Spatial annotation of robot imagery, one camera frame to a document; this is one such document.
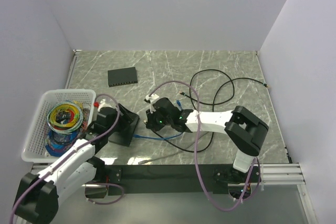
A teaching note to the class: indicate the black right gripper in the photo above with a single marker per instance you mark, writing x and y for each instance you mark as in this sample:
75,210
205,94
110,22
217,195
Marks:
151,123

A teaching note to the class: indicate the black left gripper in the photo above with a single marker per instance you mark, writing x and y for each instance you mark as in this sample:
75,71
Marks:
128,116

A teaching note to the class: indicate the dark grey network switch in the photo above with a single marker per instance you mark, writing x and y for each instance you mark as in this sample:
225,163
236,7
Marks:
123,135

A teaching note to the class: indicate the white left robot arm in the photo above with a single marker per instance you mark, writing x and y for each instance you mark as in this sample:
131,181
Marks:
40,195

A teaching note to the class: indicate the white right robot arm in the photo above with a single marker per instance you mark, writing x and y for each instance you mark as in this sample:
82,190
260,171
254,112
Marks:
246,130

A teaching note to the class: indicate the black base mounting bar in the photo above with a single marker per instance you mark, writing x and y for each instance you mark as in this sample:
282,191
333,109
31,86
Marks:
143,179

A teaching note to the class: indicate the white plastic mesh basket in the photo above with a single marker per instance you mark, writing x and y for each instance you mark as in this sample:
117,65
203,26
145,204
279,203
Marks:
34,148

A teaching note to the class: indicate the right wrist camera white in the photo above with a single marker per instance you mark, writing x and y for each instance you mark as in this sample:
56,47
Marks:
151,100

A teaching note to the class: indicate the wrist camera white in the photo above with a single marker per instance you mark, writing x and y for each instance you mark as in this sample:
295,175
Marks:
151,100
102,104

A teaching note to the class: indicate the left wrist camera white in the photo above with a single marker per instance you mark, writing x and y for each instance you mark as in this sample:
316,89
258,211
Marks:
102,104

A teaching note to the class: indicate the aluminium rail frame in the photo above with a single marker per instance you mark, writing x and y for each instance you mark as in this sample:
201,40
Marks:
282,174

